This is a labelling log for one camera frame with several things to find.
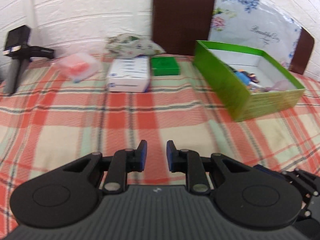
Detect white HP box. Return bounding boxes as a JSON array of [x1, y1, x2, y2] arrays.
[[106, 56, 151, 93]]

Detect small green box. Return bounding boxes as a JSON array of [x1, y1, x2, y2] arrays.
[[150, 56, 180, 76]]

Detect purple figure keychain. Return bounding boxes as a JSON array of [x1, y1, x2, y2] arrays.
[[231, 68, 290, 93]]

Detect plastic bag pink items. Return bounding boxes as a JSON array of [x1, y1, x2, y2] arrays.
[[53, 53, 101, 83]]

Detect floral drawstring pouch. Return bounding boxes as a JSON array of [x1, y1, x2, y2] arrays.
[[105, 33, 166, 59]]

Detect plaid red green bedspread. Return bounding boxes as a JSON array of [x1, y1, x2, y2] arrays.
[[1, 56, 319, 237]]

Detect large green open box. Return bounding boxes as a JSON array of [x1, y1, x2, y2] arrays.
[[194, 40, 305, 121]]

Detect dark brown headboard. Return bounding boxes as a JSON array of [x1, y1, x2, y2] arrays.
[[152, 0, 315, 74]]

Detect floral Beautiful Day pillow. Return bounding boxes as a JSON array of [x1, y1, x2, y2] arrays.
[[208, 0, 302, 68]]

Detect black handheld camera grip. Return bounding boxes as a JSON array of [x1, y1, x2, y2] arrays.
[[3, 25, 55, 95]]

